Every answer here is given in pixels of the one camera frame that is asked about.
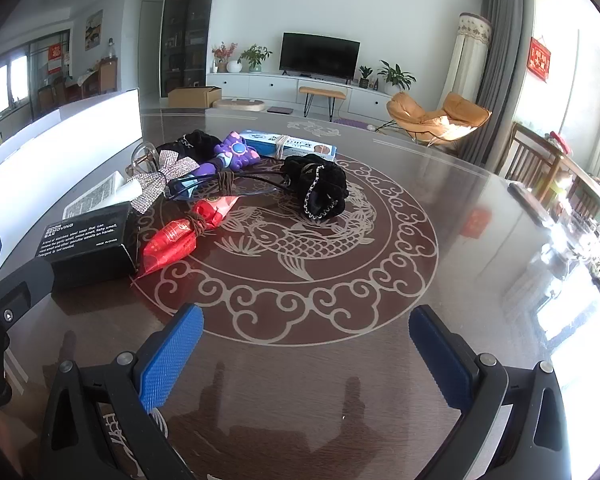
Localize black cardboard box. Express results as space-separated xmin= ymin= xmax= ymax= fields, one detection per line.
xmin=39 ymin=202 xmax=142 ymax=291

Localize blue translucent glasses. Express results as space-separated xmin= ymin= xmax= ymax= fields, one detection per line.
xmin=164 ymin=167 xmax=293 ymax=204

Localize brown cardboard box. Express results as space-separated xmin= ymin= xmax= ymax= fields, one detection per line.
xmin=167 ymin=86 xmax=223 ymax=109

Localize beige round cushion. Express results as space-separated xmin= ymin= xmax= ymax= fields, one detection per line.
xmin=215 ymin=97 xmax=267 ymax=113

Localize purple butterfly toy wand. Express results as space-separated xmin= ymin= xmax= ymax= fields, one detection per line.
xmin=180 ymin=131 xmax=261 ymax=183

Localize red hanging decoration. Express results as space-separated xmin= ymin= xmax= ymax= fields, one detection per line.
xmin=527 ymin=36 xmax=553 ymax=83

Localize plain black scrunchie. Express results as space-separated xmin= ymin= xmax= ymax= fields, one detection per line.
xmin=157 ymin=130 xmax=224 ymax=161

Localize rhinestone bow hair clip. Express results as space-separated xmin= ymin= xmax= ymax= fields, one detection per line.
xmin=130 ymin=152 xmax=197 ymax=216

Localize cluttered wooden side table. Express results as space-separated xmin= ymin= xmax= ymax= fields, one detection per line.
xmin=545 ymin=152 xmax=600 ymax=306

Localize tan bench with metal legs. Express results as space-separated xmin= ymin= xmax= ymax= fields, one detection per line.
xmin=298 ymin=86 xmax=348 ymax=121

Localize wooden chair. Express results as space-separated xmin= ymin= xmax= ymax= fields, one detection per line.
xmin=505 ymin=122 xmax=566 ymax=201

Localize brown hair tie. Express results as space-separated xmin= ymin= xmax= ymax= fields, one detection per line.
xmin=210 ymin=170 xmax=236 ymax=196

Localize blue white medicine box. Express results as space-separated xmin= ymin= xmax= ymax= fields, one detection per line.
xmin=239 ymin=129 xmax=338 ymax=162

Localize covered standing air conditioner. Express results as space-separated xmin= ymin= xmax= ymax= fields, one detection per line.
xmin=439 ymin=12 xmax=493 ymax=111

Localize white printed pouch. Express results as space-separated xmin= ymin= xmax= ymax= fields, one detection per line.
xmin=62 ymin=171 xmax=143 ymax=221

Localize wooden side cabinet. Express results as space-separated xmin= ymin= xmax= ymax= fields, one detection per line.
xmin=97 ymin=57 xmax=118 ymax=95

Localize red flower arrangement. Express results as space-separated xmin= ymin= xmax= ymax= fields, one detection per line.
xmin=212 ymin=42 xmax=238 ymax=73

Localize brown patterned desktop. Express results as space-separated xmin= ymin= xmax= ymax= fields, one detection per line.
xmin=0 ymin=107 xmax=600 ymax=480

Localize red paper poster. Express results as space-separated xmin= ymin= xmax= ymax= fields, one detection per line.
xmin=47 ymin=42 xmax=72 ymax=77

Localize orange lounge chair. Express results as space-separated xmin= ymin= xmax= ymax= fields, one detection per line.
xmin=386 ymin=91 xmax=492 ymax=150

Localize clear hair claw clip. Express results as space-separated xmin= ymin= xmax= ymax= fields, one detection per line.
xmin=126 ymin=142 xmax=161 ymax=178

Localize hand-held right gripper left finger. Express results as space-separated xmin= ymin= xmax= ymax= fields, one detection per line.
xmin=42 ymin=304 xmax=206 ymax=480

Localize dark glass cabinet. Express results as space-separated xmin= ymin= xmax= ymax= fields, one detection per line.
xmin=160 ymin=0 xmax=220 ymax=98

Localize white television cabinet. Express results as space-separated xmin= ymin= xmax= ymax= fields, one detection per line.
xmin=206 ymin=72 xmax=406 ymax=118

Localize grey curtain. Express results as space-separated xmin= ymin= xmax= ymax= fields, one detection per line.
xmin=460 ymin=0 xmax=536 ymax=166

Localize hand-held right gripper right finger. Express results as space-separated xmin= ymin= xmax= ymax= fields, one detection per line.
xmin=408 ymin=304 xmax=581 ymax=480

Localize white storage box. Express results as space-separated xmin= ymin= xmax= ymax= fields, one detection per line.
xmin=0 ymin=88 xmax=144 ymax=281

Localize leafy green potted plant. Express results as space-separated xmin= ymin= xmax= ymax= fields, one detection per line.
xmin=240 ymin=44 xmax=273 ymax=73

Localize black scrunchie with chain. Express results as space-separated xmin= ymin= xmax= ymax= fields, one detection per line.
xmin=283 ymin=155 xmax=349 ymax=222

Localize black television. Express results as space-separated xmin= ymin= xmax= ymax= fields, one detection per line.
xmin=280 ymin=32 xmax=361 ymax=82

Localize red foil packet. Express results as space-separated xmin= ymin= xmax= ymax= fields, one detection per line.
xmin=192 ymin=195 xmax=241 ymax=231
xmin=141 ymin=217 xmax=201 ymax=275

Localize framed landscape painting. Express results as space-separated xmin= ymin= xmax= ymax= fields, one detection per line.
xmin=84 ymin=9 xmax=104 ymax=52

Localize large potted plant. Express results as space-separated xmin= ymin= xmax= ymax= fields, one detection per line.
xmin=377 ymin=60 xmax=416 ymax=92

